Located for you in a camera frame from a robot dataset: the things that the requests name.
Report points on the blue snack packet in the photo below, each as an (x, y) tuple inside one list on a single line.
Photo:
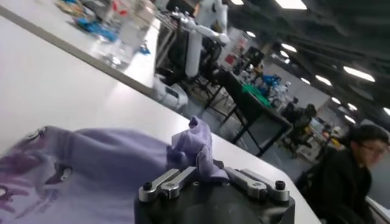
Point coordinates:
[(97, 29), (144, 49)]

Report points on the ceiling light panel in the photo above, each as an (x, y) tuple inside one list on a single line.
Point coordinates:
[(323, 80), (250, 34), (289, 47), (291, 4), (336, 100), (359, 73)]

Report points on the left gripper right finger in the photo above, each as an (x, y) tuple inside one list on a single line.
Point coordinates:
[(256, 185)]

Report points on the purple T-shirt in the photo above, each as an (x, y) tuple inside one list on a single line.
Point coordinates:
[(106, 158)]

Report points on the clear plastic water bottle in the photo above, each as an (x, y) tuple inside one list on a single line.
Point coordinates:
[(128, 42)]

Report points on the green cloth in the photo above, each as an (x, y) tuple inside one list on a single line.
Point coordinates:
[(257, 94)]

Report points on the black table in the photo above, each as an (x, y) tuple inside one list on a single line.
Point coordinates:
[(253, 112)]

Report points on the white humanoid robot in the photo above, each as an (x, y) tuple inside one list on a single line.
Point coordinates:
[(195, 45)]

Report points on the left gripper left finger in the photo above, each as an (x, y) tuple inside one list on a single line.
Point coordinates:
[(170, 185)]

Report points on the large white desk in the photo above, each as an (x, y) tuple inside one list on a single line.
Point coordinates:
[(36, 18)]

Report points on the person in black jacket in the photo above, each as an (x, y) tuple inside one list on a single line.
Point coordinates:
[(338, 182)]

